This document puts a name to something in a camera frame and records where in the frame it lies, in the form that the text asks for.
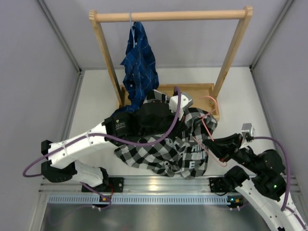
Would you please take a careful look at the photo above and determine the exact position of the pink wire hanger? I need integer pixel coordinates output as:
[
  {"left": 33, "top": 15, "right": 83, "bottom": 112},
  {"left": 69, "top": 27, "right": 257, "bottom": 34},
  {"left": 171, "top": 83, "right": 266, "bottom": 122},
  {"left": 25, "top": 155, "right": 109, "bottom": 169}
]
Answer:
[{"left": 193, "top": 95, "right": 228, "bottom": 167}]

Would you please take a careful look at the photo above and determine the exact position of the black white checkered shirt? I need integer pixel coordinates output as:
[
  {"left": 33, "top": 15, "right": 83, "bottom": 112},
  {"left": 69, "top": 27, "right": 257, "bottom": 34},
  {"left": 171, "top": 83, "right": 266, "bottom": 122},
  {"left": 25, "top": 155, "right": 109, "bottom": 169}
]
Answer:
[{"left": 114, "top": 89, "right": 218, "bottom": 180}]

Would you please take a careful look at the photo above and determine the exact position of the blue plaid shirt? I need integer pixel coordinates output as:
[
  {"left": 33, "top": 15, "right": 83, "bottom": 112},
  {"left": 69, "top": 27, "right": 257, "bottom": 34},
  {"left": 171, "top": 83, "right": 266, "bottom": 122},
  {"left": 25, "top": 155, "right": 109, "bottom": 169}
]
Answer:
[{"left": 115, "top": 22, "right": 159, "bottom": 113}]

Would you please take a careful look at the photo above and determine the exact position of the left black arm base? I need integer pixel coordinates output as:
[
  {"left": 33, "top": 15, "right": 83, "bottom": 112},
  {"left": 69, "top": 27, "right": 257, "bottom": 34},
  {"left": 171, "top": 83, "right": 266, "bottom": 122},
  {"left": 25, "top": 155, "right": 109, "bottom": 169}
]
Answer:
[{"left": 97, "top": 168, "right": 124, "bottom": 193}]

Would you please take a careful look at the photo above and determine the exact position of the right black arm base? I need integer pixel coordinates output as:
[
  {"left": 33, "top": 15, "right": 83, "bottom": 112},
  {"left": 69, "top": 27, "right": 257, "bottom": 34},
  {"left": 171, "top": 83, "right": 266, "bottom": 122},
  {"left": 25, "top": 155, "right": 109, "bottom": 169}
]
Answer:
[{"left": 209, "top": 177, "right": 236, "bottom": 196}]

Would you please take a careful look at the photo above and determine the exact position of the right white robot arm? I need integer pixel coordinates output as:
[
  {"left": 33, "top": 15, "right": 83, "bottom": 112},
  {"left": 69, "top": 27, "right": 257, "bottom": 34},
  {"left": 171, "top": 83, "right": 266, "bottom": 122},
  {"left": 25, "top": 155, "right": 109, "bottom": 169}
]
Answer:
[{"left": 202, "top": 132, "right": 308, "bottom": 231}]

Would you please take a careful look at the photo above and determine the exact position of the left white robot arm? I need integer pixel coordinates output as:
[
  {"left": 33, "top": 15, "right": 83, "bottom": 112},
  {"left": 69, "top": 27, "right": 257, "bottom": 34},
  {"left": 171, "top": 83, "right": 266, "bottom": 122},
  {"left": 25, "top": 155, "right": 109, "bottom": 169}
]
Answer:
[{"left": 41, "top": 101, "right": 183, "bottom": 188}]

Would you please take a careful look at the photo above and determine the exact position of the wooden clothes rack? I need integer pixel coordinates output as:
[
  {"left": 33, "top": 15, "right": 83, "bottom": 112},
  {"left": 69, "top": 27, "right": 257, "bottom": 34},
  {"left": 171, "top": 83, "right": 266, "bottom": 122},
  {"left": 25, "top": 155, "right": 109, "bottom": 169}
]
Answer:
[{"left": 89, "top": 6, "right": 253, "bottom": 120}]

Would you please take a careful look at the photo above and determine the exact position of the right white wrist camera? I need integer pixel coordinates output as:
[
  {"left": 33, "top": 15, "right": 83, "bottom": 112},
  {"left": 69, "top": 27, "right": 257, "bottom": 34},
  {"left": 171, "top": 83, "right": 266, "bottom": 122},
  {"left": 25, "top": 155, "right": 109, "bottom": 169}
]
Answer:
[{"left": 241, "top": 123, "right": 255, "bottom": 142}]

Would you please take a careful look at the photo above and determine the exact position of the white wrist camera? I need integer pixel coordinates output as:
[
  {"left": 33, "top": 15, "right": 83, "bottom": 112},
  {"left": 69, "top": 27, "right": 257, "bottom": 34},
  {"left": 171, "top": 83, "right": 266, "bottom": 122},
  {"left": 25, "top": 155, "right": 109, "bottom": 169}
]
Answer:
[
  {"left": 168, "top": 92, "right": 193, "bottom": 113},
  {"left": 241, "top": 123, "right": 255, "bottom": 142}
]

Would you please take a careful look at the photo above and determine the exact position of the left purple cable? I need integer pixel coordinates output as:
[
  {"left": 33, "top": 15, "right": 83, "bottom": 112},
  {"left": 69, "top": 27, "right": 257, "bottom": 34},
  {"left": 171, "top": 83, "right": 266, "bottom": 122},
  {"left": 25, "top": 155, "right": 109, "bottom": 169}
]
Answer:
[{"left": 23, "top": 86, "right": 182, "bottom": 210}]

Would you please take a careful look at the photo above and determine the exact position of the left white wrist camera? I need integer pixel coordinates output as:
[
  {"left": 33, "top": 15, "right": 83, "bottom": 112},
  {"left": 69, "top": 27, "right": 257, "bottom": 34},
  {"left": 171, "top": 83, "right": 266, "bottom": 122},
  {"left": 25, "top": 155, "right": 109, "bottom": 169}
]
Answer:
[{"left": 168, "top": 92, "right": 193, "bottom": 113}]

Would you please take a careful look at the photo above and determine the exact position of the perforated cable duct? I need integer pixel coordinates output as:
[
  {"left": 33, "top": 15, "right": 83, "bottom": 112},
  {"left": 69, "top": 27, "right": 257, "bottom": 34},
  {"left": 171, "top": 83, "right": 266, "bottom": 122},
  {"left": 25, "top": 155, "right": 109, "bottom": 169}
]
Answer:
[{"left": 48, "top": 194, "right": 231, "bottom": 205}]

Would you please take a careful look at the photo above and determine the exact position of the aluminium mounting rail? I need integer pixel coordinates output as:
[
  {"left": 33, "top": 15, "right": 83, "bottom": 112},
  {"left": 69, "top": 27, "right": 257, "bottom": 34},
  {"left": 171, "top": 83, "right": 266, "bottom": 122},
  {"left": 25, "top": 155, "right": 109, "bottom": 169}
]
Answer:
[{"left": 39, "top": 175, "right": 299, "bottom": 193}]

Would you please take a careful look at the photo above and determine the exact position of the light blue wire hanger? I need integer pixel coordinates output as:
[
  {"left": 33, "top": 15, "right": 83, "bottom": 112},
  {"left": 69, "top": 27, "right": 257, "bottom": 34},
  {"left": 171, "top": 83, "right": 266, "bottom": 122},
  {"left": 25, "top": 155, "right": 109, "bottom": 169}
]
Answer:
[{"left": 129, "top": 12, "right": 136, "bottom": 48}]

